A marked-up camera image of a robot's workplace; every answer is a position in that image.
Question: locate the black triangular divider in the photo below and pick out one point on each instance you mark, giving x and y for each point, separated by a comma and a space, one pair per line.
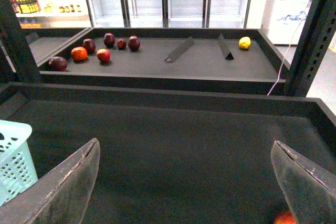
224, 48

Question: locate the orange red fruit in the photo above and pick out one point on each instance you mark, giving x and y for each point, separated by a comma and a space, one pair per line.
79, 54

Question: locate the black flat divider strip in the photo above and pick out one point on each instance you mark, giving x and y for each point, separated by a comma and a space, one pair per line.
179, 50

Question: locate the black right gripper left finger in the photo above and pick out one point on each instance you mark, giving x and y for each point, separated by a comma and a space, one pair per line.
60, 196

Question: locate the black left side tray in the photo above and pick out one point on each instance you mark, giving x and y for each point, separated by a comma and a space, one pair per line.
45, 42

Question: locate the white blue chest freezer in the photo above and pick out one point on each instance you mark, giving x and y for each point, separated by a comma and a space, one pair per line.
283, 20

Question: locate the black far display tray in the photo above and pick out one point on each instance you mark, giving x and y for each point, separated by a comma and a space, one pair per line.
261, 69

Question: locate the yellow lemon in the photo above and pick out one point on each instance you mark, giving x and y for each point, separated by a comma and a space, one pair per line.
244, 43

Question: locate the red yellow apple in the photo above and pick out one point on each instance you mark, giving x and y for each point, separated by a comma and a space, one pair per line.
285, 217

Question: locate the black left rack post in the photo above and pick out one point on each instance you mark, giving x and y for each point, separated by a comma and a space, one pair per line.
16, 45

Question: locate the dark red apple back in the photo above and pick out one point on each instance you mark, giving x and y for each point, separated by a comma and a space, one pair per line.
109, 40

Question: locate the dark red apple front-left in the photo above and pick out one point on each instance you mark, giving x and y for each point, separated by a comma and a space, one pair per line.
58, 63

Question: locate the black perforated right post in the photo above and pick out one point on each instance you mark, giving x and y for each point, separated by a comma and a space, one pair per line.
315, 38

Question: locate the bright red apple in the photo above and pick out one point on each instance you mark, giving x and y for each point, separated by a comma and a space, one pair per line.
103, 55

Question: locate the light blue plastic basket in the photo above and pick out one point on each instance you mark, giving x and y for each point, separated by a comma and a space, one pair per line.
17, 168

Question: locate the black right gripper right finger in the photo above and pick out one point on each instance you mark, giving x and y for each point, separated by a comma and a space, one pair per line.
309, 189

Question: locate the dark red apple middle-left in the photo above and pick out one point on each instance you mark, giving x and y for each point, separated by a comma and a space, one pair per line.
89, 45

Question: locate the small dark red apple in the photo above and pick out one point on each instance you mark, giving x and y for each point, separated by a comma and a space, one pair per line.
121, 44

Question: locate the dark red apple right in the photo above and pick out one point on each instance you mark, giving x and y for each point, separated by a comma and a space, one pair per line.
133, 43

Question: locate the black display tray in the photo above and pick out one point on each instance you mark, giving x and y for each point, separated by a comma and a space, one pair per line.
169, 156
261, 69

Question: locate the black near display tray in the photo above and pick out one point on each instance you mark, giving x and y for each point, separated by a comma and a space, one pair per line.
169, 156

